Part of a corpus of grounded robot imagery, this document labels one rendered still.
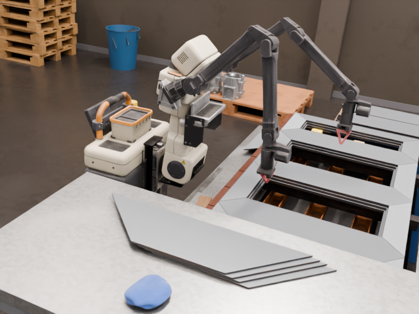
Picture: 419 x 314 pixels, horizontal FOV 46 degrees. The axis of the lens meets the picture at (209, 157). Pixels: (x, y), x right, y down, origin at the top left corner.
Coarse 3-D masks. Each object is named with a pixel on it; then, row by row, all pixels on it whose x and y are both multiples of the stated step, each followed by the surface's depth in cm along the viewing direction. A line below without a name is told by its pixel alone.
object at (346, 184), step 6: (342, 174) 234; (342, 180) 229; (348, 180) 229; (354, 180) 229; (336, 186) 223; (342, 186) 223; (348, 186) 224; (354, 186) 224; (342, 192) 218; (348, 192) 219
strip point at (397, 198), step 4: (392, 192) 222; (396, 192) 222; (392, 196) 218; (396, 196) 219; (400, 196) 219; (404, 196) 219; (392, 200) 215; (396, 200) 216; (400, 200) 216; (404, 200) 216; (408, 200) 216; (392, 204) 212; (396, 204) 212
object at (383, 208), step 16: (304, 128) 288; (320, 128) 291; (336, 128) 289; (288, 144) 262; (304, 144) 265; (384, 144) 279; (400, 144) 276; (352, 160) 255; (368, 160) 253; (272, 176) 229; (256, 192) 218; (320, 192) 221; (336, 192) 219; (368, 208) 214; (384, 208) 212; (384, 224) 199
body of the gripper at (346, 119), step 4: (344, 116) 232; (348, 116) 231; (352, 116) 232; (340, 120) 234; (344, 120) 232; (348, 120) 232; (340, 124) 232; (344, 124) 232; (348, 124) 232; (348, 128) 230
